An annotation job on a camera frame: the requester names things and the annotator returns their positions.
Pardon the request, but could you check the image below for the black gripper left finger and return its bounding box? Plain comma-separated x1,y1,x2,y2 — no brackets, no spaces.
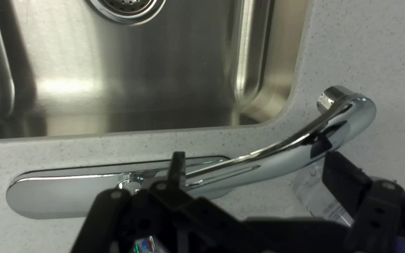
70,152,239,253

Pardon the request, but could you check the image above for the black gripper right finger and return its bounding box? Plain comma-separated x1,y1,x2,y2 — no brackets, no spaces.
322,152,405,253

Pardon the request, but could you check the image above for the chrome sink faucet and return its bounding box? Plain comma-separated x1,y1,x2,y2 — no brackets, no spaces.
5,86,376,220

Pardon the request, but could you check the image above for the stainless steel sink basin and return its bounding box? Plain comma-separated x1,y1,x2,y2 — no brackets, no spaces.
0,0,310,140

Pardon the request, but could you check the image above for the metal sink drain strainer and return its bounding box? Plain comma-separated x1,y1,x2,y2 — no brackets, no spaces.
84,0,165,26

